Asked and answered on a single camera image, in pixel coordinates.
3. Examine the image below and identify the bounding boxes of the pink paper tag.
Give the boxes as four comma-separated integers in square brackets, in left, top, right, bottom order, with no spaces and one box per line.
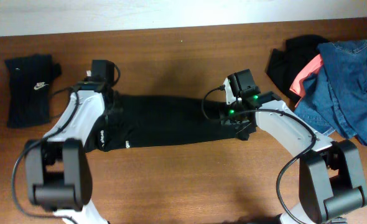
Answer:
[289,54,323,108]

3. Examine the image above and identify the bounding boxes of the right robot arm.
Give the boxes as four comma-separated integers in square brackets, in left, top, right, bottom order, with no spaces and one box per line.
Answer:
[220,70,367,224]

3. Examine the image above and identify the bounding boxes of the black t-shirt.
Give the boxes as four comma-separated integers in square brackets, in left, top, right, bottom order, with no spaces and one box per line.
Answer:
[84,93,256,152]

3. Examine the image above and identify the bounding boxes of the black Nike sock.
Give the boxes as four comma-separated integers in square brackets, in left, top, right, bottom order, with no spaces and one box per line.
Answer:
[4,54,62,128]

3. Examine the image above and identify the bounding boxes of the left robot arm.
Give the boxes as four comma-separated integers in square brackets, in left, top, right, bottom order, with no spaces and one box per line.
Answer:
[16,60,121,223]

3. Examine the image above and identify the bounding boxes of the blue denim jeans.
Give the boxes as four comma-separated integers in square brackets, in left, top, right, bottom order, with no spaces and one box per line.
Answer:
[294,40,367,146]

